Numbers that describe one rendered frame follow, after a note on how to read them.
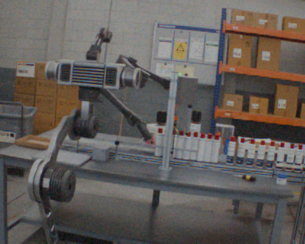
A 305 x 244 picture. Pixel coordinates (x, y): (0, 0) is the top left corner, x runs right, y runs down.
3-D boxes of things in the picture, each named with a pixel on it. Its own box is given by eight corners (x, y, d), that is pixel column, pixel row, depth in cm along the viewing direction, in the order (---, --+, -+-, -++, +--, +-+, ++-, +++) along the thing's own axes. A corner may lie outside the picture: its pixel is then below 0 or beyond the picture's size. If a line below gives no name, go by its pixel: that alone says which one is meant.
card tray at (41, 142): (61, 144, 343) (62, 139, 342) (49, 150, 317) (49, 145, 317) (29, 139, 347) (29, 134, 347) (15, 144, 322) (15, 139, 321)
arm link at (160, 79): (123, 70, 305) (131, 57, 303) (120, 67, 310) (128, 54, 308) (168, 92, 329) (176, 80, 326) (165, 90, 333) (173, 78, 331)
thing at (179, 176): (273, 156, 387) (274, 154, 387) (293, 197, 258) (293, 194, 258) (57, 129, 418) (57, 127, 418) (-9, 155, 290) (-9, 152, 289)
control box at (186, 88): (195, 104, 304) (198, 78, 301) (179, 104, 291) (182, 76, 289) (184, 102, 311) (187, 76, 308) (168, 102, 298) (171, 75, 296)
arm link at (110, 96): (88, 87, 315) (99, 76, 312) (91, 86, 320) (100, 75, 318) (131, 128, 315) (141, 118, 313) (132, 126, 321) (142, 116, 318)
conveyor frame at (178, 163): (271, 173, 311) (272, 168, 310) (272, 177, 300) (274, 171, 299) (60, 146, 335) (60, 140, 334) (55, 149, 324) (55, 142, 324)
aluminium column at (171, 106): (168, 168, 304) (179, 72, 295) (168, 169, 300) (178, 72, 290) (162, 167, 305) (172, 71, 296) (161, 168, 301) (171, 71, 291)
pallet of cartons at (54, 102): (90, 147, 727) (96, 65, 707) (78, 158, 645) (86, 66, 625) (26, 139, 733) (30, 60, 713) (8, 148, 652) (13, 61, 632)
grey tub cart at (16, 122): (-6, 160, 574) (-4, 93, 561) (36, 163, 585) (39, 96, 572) (-20, 176, 488) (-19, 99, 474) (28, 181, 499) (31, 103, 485)
